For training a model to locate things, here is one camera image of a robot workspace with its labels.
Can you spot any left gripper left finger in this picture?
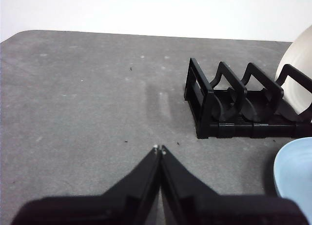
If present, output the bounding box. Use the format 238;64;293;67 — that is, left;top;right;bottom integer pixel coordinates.
11;144;162;225

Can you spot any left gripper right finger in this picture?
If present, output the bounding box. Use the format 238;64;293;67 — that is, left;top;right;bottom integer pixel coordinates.
160;144;309;225

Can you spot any blue round plate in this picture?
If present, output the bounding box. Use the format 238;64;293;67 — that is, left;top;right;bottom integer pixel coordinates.
273;137;312;199

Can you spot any cream white round plate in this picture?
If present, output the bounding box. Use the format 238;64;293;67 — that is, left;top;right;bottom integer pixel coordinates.
274;24;312;116

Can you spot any black plastic plate rack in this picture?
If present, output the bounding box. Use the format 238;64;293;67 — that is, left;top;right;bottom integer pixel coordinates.
183;58;312;140

